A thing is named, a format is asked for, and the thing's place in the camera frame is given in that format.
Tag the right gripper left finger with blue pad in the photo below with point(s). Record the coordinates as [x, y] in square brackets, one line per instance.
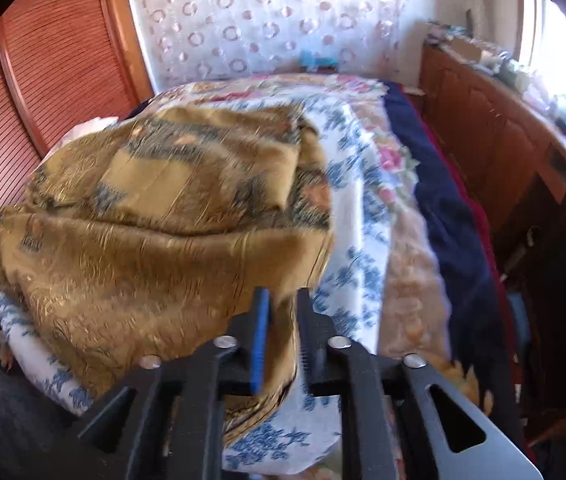
[166, 421]

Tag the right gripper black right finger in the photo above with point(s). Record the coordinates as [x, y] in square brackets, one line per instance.
[401, 408]

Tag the golden brocade garment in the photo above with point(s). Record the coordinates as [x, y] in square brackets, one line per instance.
[144, 239]

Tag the colourful floral blanket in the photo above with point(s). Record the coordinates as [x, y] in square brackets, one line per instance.
[393, 169]

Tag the blue floral white bedsheet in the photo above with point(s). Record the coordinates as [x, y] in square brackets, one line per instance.
[146, 238]

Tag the navy blue bed cover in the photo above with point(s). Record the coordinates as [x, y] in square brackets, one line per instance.
[474, 327]

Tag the long wooden cabinet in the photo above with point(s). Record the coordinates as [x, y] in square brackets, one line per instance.
[501, 146]

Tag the teal box at bed head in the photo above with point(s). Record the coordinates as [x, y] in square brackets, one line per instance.
[317, 64]

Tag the wooden louvered wardrobe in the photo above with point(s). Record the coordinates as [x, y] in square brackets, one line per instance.
[62, 62]

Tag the sheer circle pattern curtain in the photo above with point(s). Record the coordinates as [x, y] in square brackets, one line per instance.
[195, 40]

